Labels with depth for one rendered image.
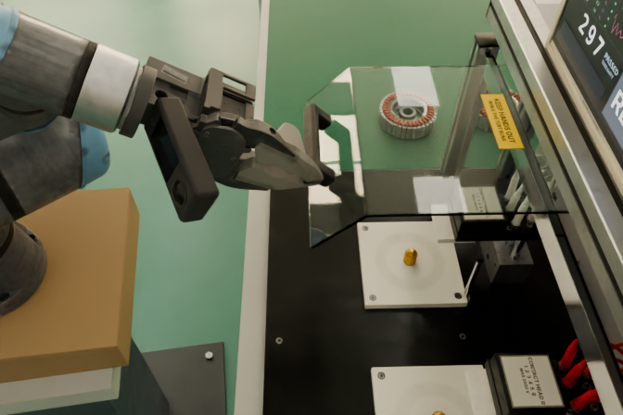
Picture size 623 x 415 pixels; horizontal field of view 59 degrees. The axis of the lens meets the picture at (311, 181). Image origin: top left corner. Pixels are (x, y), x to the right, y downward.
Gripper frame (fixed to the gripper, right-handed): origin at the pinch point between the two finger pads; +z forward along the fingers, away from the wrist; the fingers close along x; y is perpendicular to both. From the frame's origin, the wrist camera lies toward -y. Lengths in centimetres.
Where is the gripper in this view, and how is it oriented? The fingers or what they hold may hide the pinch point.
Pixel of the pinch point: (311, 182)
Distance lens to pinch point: 58.9
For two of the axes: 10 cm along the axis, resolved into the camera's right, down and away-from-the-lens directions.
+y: -0.2, -7.5, 6.6
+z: 8.6, 3.2, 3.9
